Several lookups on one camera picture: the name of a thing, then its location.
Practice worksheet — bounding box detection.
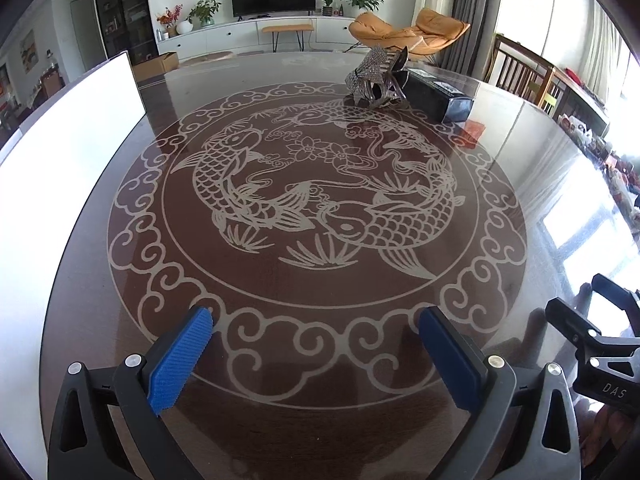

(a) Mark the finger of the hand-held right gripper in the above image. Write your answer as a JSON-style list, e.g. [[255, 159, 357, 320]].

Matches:
[[545, 297, 603, 356], [591, 273, 640, 321]]

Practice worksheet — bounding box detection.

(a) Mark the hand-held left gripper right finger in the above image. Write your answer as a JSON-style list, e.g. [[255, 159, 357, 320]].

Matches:
[[417, 305, 583, 480]]

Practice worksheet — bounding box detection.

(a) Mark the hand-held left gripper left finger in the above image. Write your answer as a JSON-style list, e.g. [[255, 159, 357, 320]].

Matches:
[[47, 305, 215, 480]]

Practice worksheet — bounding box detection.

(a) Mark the brown patterned glass desktop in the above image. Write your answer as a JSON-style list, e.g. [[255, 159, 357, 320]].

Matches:
[[37, 50, 640, 480]]

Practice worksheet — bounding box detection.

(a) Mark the cluttered side table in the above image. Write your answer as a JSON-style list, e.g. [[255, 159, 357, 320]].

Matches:
[[555, 67, 640, 221]]

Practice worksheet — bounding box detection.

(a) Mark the white board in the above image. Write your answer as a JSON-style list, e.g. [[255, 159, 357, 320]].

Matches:
[[0, 50, 147, 441]]

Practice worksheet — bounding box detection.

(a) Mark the wooden dining chair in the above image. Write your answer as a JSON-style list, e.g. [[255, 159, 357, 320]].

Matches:
[[487, 32, 556, 101], [537, 67, 571, 111]]

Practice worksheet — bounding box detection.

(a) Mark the white sheer curtain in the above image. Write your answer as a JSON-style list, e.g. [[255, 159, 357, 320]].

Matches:
[[585, 0, 631, 111]]

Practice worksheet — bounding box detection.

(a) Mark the black printed box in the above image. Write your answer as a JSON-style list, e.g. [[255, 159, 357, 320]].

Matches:
[[402, 70, 475, 123]]

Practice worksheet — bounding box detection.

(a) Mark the cardboard box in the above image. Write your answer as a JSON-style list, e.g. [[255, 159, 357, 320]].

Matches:
[[132, 51, 179, 81]]

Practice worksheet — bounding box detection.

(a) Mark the rhinestone bow hair clip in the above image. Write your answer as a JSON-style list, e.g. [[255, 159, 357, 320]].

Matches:
[[345, 45, 412, 109]]

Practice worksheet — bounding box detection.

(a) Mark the grey curtain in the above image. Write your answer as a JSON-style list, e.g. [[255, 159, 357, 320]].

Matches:
[[452, 0, 498, 81]]

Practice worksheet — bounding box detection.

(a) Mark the white television cabinet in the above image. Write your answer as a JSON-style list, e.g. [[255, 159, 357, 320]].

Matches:
[[157, 14, 361, 61]]

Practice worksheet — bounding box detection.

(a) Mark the orange lounge chair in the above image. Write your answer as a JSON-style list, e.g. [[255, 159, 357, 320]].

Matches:
[[347, 8, 471, 56]]

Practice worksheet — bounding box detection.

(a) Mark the red flower arrangement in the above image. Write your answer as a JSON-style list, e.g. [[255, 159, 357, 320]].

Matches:
[[156, 5, 183, 38]]

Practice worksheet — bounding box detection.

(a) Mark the wooden bench with metal legs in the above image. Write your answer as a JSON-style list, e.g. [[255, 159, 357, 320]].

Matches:
[[261, 24, 315, 53]]

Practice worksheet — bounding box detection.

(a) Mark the green potted plant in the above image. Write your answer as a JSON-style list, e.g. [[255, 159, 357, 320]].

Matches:
[[187, 0, 222, 28]]

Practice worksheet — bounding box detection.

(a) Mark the dark display cabinet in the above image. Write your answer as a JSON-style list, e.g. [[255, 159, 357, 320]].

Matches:
[[92, 0, 161, 61]]

